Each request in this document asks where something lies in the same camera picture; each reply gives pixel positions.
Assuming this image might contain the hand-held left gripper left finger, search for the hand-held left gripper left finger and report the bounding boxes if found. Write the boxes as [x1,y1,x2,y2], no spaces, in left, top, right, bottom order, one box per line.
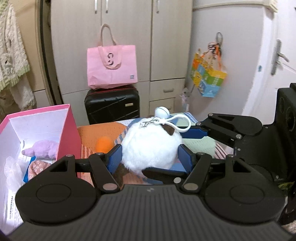
[50,144,122,192]

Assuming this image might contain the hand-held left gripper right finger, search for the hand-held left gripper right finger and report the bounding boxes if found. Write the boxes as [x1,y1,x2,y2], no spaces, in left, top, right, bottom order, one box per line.
[178,144,253,193]

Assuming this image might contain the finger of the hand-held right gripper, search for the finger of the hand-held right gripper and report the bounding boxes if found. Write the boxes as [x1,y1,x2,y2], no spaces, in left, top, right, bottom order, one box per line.
[142,168,192,186]
[183,113,263,149]

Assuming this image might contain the white round plush toy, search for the white round plush toy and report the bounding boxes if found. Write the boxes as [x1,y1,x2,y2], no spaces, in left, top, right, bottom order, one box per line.
[121,106,192,175]

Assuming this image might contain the pink cardboard box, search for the pink cardboard box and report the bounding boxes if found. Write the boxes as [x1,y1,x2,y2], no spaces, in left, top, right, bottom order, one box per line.
[0,104,82,236]

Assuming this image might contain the purple plush toy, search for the purple plush toy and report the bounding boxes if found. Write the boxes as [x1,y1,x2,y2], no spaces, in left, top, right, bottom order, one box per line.
[21,140,61,160]

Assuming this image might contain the pink floral cloth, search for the pink floral cloth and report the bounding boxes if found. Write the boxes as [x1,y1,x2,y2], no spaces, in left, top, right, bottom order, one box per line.
[27,159,55,181]

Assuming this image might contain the orange fuzzy ball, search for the orange fuzzy ball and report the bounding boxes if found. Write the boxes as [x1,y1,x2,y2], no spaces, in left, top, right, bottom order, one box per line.
[96,137,115,152]

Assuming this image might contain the patchwork tablecloth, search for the patchwork tablecloth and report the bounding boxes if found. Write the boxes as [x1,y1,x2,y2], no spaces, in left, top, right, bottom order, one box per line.
[77,112,226,186]

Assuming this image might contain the small hanging plush toy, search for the small hanging plush toy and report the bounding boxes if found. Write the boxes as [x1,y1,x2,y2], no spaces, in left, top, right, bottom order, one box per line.
[180,88,192,111]

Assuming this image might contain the white door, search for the white door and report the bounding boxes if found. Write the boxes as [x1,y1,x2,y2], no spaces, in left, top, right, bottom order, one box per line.
[242,0,296,127]

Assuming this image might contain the black suitcase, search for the black suitcase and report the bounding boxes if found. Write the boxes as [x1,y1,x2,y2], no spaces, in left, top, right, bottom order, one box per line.
[84,86,141,125]

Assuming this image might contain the colourful gift bag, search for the colourful gift bag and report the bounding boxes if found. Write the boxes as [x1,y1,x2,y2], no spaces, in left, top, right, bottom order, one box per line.
[190,53,228,98]

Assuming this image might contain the pink tote bag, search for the pink tote bag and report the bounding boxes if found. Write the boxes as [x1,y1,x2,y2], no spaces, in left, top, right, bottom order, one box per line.
[87,24,139,90]

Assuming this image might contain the hanging key rings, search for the hanging key rings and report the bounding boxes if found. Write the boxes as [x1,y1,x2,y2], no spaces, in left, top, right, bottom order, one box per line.
[208,32,224,57]

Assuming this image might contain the beige wardrobe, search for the beige wardrobe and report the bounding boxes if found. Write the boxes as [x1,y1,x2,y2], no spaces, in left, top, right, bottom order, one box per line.
[35,0,194,121]

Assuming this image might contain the printed paper sheet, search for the printed paper sheet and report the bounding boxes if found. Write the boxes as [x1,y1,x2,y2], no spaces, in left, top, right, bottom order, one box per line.
[6,152,35,229]

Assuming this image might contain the white green fluffy cardigan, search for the white green fluffy cardigan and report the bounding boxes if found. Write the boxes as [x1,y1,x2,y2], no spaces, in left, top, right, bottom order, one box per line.
[0,0,31,92]

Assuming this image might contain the metal door handle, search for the metal door handle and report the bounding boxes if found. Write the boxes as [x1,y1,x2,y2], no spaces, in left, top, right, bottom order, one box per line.
[271,39,290,76]

